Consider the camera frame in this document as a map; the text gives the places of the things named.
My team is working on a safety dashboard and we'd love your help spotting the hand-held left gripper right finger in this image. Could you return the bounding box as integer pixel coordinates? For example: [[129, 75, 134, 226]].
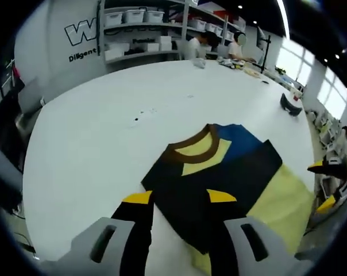
[[205, 189, 296, 276]]

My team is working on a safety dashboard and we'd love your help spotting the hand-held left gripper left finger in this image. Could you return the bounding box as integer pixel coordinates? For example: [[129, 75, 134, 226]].
[[71, 190, 155, 276]]

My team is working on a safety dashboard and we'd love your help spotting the yellow long-sleeved garment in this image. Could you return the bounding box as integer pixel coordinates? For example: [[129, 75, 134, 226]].
[[141, 123, 315, 269]]

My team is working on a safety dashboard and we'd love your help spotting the black headset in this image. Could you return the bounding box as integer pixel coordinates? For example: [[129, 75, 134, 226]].
[[280, 92, 303, 118]]

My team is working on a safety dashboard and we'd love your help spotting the black stand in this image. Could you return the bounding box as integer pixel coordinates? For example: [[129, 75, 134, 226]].
[[256, 26, 272, 73]]

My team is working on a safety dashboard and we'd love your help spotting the ceiling light strip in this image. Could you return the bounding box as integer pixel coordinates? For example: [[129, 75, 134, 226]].
[[276, 0, 291, 39]]

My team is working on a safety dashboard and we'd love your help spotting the white cloth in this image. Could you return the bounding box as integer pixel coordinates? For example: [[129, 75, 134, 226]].
[[191, 57, 208, 70]]

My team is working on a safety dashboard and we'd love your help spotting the grey chair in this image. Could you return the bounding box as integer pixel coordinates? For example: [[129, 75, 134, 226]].
[[17, 76, 45, 113]]

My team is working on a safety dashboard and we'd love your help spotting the white shelf unit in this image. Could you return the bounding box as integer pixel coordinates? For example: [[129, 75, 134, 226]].
[[98, 0, 246, 66]]

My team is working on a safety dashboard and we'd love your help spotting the hanging dark bag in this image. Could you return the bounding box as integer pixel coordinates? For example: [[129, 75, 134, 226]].
[[11, 65, 25, 87]]

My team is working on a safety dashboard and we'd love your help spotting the white pillar with lettering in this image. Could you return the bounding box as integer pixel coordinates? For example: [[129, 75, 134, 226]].
[[14, 0, 106, 102]]

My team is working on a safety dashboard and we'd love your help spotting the row of white storage boxes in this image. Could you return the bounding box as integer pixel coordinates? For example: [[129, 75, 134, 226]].
[[104, 8, 246, 41]]

